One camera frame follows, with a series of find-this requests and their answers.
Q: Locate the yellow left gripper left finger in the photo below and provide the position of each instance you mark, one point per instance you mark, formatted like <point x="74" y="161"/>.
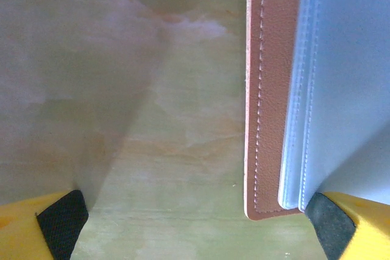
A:
<point x="24" y="229"/>

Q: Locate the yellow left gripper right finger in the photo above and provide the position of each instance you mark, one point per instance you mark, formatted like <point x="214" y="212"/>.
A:
<point x="365" y="229"/>

